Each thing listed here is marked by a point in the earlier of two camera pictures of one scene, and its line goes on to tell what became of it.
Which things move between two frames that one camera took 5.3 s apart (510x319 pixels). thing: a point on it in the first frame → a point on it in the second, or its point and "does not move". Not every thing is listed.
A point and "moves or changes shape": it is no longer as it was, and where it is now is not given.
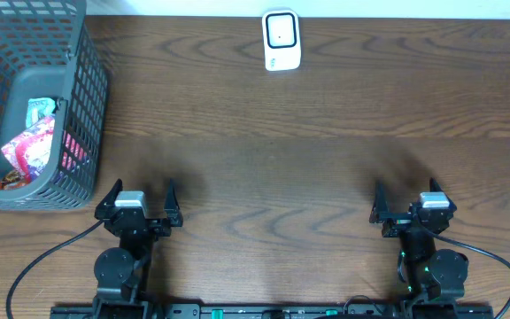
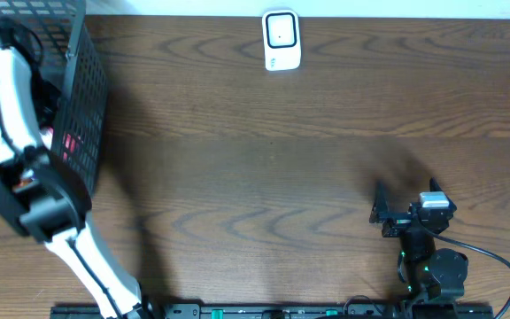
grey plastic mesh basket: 26,50 does not move
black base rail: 235,311 does not move
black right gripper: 380,214 does not move
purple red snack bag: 30,151 moves or changes shape
